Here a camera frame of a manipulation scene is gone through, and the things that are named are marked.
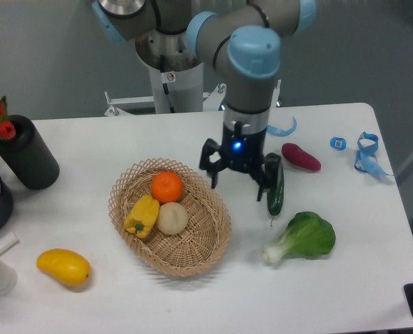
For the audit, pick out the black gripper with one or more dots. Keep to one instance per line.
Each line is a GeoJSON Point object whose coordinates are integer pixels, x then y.
{"type": "Point", "coordinates": [243, 153]}

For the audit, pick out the yellow bell pepper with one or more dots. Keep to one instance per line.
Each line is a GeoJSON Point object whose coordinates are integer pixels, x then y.
{"type": "Point", "coordinates": [142, 217]}

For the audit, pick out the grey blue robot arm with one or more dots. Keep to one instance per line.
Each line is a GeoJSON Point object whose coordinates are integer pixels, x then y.
{"type": "Point", "coordinates": [126, 20]}

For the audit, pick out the woven wicker basket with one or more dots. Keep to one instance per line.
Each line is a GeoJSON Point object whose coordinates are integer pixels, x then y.
{"type": "Point", "coordinates": [199, 245]}

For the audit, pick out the blue ribbon strip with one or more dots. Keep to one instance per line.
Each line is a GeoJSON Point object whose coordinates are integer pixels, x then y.
{"type": "Point", "coordinates": [275, 131]}

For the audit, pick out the green cucumber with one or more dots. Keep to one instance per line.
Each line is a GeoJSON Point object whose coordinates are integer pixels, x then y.
{"type": "Point", "coordinates": [276, 202]}

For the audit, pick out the purple sweet potato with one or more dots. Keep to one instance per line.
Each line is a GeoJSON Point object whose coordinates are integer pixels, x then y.
{"type": "Point", "coordinates": [298, 157]}

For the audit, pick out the orange fruit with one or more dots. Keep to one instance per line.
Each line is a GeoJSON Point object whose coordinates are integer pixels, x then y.
{"type": "Point", "coordinates": [166, 187]}

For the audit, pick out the white round bun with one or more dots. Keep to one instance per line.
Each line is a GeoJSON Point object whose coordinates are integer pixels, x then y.
{"type": "Point", "coordinates": [172, 218]}

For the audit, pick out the small blue tape roll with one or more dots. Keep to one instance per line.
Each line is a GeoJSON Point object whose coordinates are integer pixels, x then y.
{"type": "Point", "coordinates": [338, 143]}

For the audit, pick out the green bok choy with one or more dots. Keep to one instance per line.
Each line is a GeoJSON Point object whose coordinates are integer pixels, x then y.
{"type": "Point", "coordinates": [306, 234]}

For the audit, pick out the blue tangled ribbon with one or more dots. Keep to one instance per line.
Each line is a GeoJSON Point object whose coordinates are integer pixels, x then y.
{"type": "Point", "coordinates": [365, 158]}

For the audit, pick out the yellow mango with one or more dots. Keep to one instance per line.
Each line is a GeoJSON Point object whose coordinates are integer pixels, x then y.
{"type": "Point", "coordinates": [65, 266]}

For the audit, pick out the black cylindrical vase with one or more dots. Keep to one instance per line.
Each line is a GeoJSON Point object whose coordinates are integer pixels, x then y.
{"type": "Point", "coordinates": [28, 156]}

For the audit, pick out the white paper piece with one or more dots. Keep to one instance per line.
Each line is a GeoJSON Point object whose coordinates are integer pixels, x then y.
{"type": "Point", "coordinates": [8, 241]}

